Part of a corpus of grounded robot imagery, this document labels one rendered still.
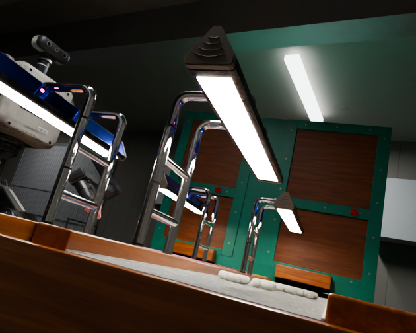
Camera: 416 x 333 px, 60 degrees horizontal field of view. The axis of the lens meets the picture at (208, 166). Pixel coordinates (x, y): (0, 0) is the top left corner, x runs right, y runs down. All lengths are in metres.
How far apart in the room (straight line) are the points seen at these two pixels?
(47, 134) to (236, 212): 1.18
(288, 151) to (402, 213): 2.04
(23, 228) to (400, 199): 3.74
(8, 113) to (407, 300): 3.86
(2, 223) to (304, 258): 1.71
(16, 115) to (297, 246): 1.62
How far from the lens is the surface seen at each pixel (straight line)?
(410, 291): 4.34
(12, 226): 0.85
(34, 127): 1.88
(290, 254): 2.21
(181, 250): 2.29
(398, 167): 4.59
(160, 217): 0.79
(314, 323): 0.34
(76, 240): 0.49
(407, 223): 4.11
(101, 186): 1.01
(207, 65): 0.55
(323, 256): 2.20
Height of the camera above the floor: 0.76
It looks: 15 degrees up
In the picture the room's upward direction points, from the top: 14 degrees clockwise
